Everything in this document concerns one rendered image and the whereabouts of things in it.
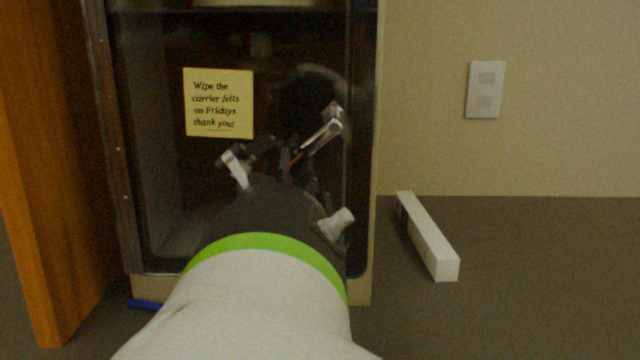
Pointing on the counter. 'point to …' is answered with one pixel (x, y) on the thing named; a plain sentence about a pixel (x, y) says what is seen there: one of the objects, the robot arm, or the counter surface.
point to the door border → (95, 24)
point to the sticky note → (218, 102)
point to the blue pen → (144, 305)
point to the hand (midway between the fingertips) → (294, 160)
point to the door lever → (334, 118)
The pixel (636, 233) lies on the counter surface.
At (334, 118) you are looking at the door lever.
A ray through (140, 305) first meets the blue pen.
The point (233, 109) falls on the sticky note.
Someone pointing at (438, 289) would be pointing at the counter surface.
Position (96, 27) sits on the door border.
